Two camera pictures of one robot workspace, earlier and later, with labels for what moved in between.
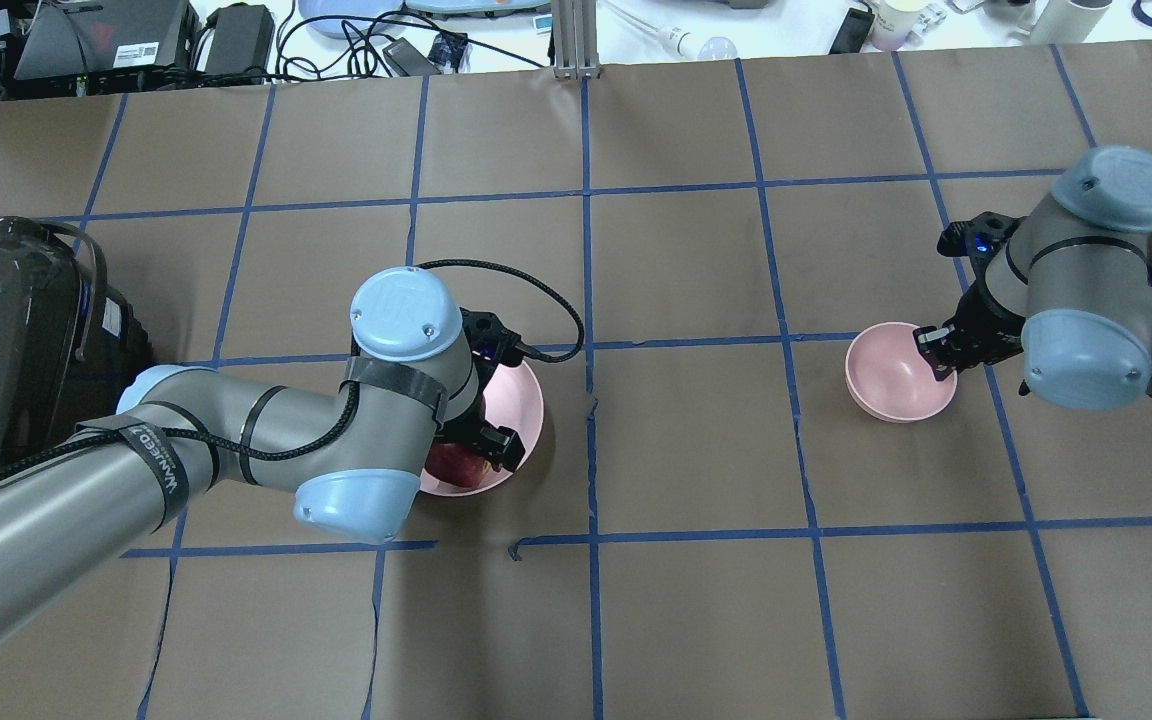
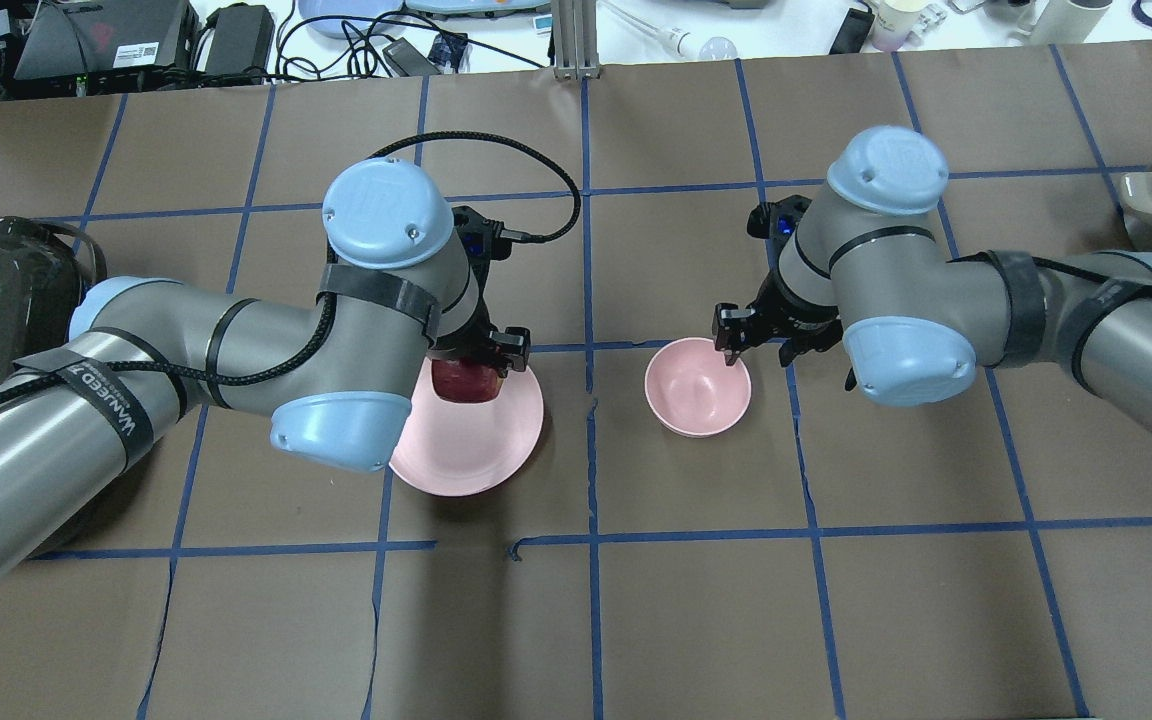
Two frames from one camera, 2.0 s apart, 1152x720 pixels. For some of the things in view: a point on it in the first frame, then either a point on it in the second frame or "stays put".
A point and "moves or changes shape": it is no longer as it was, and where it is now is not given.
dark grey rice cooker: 29,343 stays put
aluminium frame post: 576,43 stays put
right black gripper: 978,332 → 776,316
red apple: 456,465 moves or changes shape
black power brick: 242,41 stays put
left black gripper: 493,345 → 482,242
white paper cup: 894,22 stays put
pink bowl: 889,376 moves or changes shape
